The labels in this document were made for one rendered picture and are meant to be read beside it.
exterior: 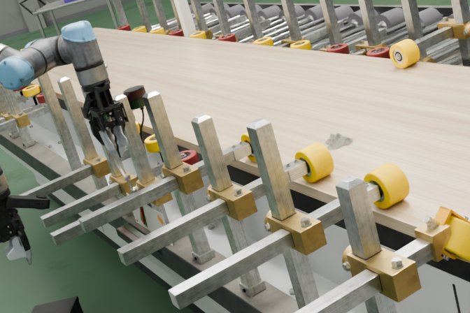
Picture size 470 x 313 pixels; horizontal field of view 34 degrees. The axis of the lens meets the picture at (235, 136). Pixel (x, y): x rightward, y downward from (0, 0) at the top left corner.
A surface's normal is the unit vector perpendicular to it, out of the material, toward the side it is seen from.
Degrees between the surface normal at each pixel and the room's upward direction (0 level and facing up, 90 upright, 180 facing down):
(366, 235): 90
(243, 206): 90
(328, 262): 90
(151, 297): 0
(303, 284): 90
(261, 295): 0
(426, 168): 0
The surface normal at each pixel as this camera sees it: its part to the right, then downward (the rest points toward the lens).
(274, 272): -0.27, -0.91
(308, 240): 0.49, 0.16
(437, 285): -0.83, 0.39
